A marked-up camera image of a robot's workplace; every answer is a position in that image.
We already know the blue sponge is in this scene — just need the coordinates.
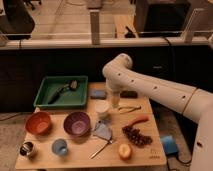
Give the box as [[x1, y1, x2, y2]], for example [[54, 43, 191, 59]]
[[90, 89, 106, 99]]

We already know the black rectangular block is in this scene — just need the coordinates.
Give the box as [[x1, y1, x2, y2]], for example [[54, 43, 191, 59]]
[[120, 91, 138, 99]]

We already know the white cup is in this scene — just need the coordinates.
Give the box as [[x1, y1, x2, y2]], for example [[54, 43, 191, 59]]
[[95, 100, 110, 118]]

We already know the bunch of dark grapes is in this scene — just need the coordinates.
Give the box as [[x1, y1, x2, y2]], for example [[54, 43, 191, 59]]
[[122, 126, 153, 147]]

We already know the blue cup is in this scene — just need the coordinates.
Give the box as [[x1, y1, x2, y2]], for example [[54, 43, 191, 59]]
[[52, 139, 68, 156]]

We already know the black office chair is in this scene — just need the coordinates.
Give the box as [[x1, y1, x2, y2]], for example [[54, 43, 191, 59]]
[[0, 0, 35, 40]]

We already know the grey slanted post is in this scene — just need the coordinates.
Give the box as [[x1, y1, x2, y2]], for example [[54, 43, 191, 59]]
[[182, 8, 204, 43]]

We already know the halved peach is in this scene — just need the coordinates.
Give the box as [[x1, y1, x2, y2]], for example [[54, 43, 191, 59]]
[[118, 144, 132, 160]]

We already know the black handled brush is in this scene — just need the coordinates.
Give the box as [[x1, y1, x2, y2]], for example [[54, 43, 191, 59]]
[[48, 80, 78, 104]]

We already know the red bowl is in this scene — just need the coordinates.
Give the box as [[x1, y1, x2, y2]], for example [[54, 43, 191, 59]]
[[25, 111, 52, 135]]

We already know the black cabinet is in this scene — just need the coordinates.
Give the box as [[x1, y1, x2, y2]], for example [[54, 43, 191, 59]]
[[134, 0, 191, 32]]

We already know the purple bowl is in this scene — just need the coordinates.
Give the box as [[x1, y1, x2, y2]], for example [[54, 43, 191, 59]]
[[63, 112, 91, 137]]

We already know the grey blue cloth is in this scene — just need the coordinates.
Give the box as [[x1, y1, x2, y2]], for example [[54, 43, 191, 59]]
[[92, 120, 112, 141]]

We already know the small metal tin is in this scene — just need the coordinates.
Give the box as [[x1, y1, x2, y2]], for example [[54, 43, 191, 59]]
[[19, 142, 36, 158]]

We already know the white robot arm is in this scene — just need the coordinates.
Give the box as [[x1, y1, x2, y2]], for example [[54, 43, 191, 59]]
[[102, 53, 213, 171]]

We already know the grey metal post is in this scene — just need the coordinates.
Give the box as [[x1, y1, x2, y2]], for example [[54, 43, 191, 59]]
[[90, 10, 100, 45]]

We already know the green plastic tray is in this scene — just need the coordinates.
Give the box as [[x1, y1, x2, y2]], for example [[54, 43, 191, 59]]
[[34, 76, 88, 110]]

